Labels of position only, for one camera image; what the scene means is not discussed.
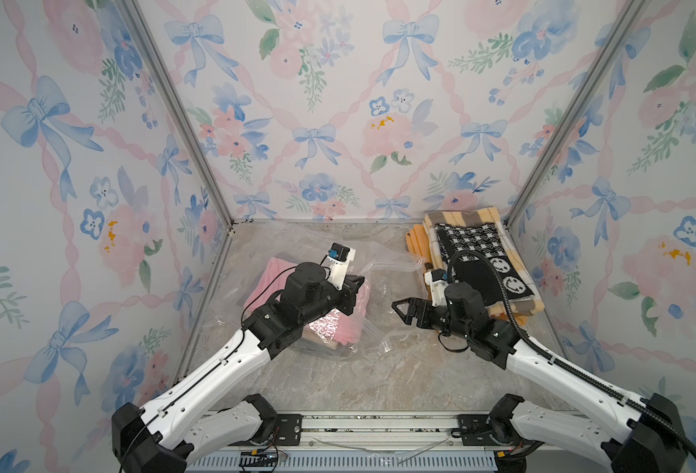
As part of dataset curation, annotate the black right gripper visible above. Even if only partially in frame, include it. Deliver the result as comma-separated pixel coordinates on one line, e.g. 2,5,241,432
391,296,470,343

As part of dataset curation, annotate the pink fleece blanket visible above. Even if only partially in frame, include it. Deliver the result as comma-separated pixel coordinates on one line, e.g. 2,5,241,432
243,257,371,350

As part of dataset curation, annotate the clear plastic vacuum bag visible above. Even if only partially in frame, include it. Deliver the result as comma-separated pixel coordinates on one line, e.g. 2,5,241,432
202,223,426,361

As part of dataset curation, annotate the black white knit blanket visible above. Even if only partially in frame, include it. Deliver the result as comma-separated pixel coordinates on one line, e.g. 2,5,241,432
434,223,534,307

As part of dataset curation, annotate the orange cartoon print blanket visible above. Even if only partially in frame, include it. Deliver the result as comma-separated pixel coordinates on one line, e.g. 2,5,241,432
405,224,529,327

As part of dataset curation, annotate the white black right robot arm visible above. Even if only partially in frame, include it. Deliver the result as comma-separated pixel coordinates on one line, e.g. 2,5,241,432
393,283,690,472

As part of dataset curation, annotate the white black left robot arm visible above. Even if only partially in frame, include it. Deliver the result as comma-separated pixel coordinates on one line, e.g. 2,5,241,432
112,262,365,472

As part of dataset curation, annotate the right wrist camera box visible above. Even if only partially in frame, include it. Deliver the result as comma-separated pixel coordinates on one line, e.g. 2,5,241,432
424,269,448,307

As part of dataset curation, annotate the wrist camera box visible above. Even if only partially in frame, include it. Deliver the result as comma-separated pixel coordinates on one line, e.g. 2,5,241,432
326,242,356,291
424,269,448,307

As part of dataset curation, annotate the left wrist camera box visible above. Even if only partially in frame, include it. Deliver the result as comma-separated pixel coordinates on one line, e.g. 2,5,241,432
326,242,356,291

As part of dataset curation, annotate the left floor aluminium rail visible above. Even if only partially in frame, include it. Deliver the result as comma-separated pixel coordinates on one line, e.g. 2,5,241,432
175,226,235,382

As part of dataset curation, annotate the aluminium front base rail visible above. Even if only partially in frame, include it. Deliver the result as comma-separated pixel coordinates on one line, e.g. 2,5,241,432
119,410,642,473

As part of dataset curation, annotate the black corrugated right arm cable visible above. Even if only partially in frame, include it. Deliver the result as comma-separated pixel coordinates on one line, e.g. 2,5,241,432
447,248,696,473

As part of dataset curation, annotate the left rear aluminium corner post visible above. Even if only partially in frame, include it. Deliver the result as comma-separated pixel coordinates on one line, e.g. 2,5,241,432
115,0,234,232

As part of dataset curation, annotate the aluminium corner post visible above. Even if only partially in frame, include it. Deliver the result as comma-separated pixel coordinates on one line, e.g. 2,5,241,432
115,0,234,232
504,0,648,232

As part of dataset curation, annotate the right rear aluminium corner post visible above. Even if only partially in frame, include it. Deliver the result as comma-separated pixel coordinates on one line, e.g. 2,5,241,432
504,0,648,232

